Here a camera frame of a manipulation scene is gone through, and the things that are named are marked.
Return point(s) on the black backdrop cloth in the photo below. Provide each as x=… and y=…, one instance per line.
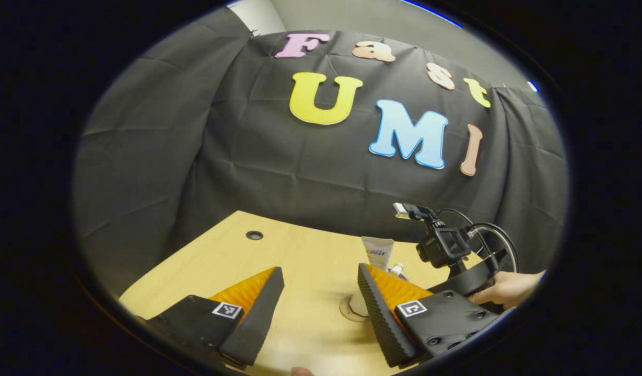
x=195, y=156

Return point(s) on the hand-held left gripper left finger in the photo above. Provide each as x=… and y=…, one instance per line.
x=258, y=318

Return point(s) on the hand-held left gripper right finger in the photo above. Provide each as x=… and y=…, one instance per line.
x=383, y=324

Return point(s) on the round cork coaster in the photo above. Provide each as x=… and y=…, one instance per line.
x=346, y=310

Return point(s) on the light wooden desktop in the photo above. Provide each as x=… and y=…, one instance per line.
x=310, y=261

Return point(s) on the white toothpaste tube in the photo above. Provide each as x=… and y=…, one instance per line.
x=378, y=253

